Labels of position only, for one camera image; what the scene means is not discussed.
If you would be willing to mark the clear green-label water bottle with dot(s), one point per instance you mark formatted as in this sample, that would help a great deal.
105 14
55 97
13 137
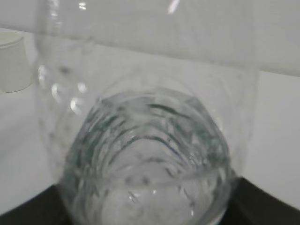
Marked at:
145 107

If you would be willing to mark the white paper cup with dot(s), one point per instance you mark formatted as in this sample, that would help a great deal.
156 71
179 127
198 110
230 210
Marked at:
15 71

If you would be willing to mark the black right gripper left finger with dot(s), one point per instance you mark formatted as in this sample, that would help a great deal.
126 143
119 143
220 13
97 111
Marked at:
44 209

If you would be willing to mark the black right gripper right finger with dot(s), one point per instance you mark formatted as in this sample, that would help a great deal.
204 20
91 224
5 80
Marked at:
252 206

